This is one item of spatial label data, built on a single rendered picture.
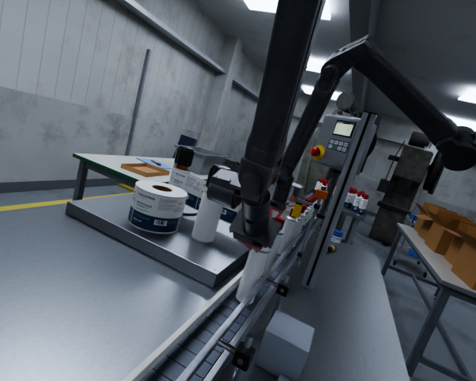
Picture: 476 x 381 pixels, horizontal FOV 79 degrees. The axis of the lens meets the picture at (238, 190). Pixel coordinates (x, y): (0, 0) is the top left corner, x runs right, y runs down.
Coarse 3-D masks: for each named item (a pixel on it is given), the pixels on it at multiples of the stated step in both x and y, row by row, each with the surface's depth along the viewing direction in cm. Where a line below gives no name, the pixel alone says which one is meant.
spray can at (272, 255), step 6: (282, 222) 94; (282, 228) 95; (282, 234) 95; (276, 240) 94; (276, 246) 95; (270, 252) 95; (276, 252) 96; (270, 258) 96; (270, 264) 96; (264, 270) 96
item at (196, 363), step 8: (296, 240) 119; (288, 248) 107; (280, 256) 97; (272, 272) 84; (264, 280) 77; (256, 288) 71; (248, 296) 67; (240, 304) 63; (248, 304) 65; (240, 312) 61; (232, 320) 57; (224, 328) 54; (216, 336) 51; (208, 344) 49; (216, 344) 50; (200, 352) 46; (208, 352) 47; (200, 360) 45; (192, 368) 43; (184, 376) 41; (192, 376) 43
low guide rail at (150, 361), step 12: (240, 276) 86; (228, 288) 77; (216, 300) 70; (204, 312) 65; (192, 324) 60; (180, 336) 56; (156, 348) 51; (168, 348) 53; (144, 360) 48; (156, 360) 49; (132, 372) 45; (144, 372) 47
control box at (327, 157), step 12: (324, 120) 112; (336, 120) 107; (348, 120) 103; (324, 132) 111; (372, 132) 104; (324, 144) 110; (312, 156) 114; (324, 156) 109; (336, 156) 105; (336, 168) 105; (360, 168) 107
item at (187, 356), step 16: (288, 256) 122; (224, 304) 76; (256, 304) 80; (208, 320) 68; (224, 320) 69; (240, 320) 71; (192, 336) 61; (208, 336) 62; (224, 336) 64; (176, 352) 56; (192, 352) 57; (160, 368) 51; (176, 368) 52; (208, 368) 54
